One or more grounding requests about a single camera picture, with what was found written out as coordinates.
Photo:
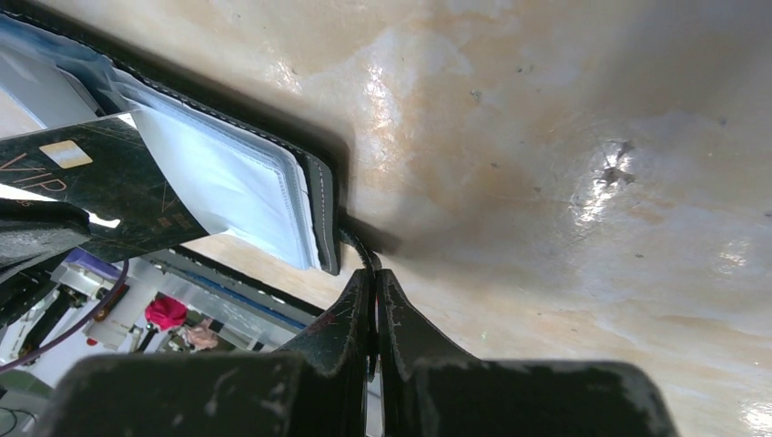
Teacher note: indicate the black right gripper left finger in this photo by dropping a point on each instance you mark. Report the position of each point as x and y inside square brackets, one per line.
[313, 385]

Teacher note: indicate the black leather card holder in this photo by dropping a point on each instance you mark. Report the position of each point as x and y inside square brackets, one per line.
[239, 172]

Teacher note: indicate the black VIP card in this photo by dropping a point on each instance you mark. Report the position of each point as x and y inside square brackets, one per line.
[104, 167]

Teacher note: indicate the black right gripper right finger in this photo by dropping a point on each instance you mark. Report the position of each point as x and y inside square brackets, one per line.
[433, 387]

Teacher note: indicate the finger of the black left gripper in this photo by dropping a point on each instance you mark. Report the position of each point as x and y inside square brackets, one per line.
[33, 231]

